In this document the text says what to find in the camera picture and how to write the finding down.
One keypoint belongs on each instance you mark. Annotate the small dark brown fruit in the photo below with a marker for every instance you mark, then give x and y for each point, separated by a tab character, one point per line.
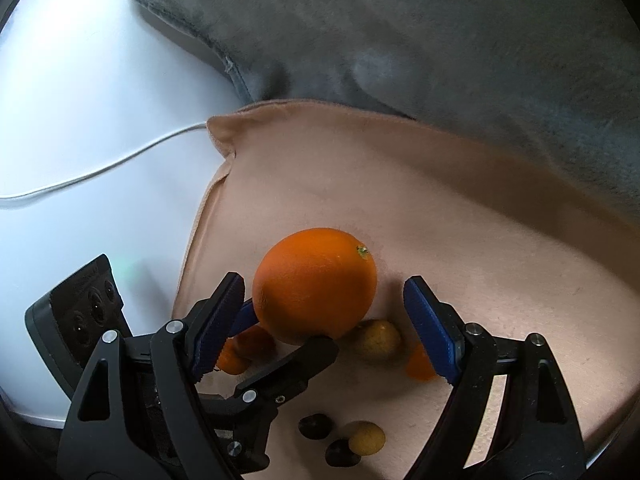
315	425
340	453

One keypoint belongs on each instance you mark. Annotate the large smooth orange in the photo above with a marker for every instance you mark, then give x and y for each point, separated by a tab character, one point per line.
310	285

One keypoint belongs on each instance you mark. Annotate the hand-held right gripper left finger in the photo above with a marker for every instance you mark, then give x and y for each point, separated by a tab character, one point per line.
215	330

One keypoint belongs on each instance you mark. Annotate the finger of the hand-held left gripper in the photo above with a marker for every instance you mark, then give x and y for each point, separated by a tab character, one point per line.
245	317
280	382

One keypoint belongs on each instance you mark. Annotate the grey plush blanket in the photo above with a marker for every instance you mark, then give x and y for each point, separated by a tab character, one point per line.
400	35

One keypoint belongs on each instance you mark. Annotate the small yellow-brown round fruit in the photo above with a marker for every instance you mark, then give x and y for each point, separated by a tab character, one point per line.
367	438
377	341

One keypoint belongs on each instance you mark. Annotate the small tangerine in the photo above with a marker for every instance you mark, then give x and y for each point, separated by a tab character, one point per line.
257	342

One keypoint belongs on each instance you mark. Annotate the orange kumquat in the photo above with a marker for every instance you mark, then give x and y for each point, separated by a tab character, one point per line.
231	361
419	364

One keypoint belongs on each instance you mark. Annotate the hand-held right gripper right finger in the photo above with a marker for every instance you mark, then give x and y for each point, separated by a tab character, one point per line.
432	332

